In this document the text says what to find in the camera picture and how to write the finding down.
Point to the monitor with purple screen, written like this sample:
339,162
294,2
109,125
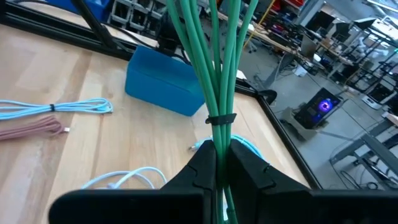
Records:
320,107

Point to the blue storage crate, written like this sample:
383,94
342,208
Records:
101,9

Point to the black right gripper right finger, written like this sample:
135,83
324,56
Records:
245,168

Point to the blue plastic bin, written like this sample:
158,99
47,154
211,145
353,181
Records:
161,81

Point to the grey drawer rack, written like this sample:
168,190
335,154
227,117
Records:
136,15

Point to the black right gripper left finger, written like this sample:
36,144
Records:
205,168

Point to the black table frame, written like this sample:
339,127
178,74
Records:
31,21

